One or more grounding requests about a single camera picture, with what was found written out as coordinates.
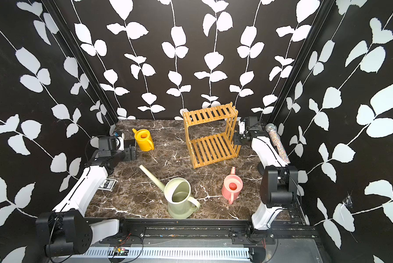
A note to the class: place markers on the wooden slatted two-tier shelf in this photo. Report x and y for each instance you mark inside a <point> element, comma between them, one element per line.
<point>212,148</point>

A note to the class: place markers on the glitter microphone on stand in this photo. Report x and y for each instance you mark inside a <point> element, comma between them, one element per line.
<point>270,149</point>

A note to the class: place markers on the white slotted cable duct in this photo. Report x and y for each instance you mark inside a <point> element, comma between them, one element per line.
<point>193,253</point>

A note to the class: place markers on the pink plastic watering can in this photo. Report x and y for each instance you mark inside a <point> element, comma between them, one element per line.
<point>232,186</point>

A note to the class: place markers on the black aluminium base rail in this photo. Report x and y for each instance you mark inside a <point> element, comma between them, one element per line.
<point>239,232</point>

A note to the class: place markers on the black playing card box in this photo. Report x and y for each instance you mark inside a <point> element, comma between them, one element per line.
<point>108,185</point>

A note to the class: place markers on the small green circuit board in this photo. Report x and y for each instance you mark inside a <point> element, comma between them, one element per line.
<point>120,252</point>

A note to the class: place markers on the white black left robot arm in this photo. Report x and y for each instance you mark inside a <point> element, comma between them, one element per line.
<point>64,231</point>

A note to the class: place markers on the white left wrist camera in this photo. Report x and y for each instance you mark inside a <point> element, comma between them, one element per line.
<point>111,143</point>

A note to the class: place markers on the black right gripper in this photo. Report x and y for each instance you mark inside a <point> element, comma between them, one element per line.
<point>237,135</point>

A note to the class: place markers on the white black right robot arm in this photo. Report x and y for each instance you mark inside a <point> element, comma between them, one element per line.
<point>278,190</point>

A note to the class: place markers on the light green watering can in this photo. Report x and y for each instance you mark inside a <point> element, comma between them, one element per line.
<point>177,192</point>

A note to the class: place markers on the yellow plastic watering can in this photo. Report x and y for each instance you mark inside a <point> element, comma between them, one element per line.
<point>144,139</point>

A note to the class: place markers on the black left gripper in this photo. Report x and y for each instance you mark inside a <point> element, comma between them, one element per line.
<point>127,155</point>

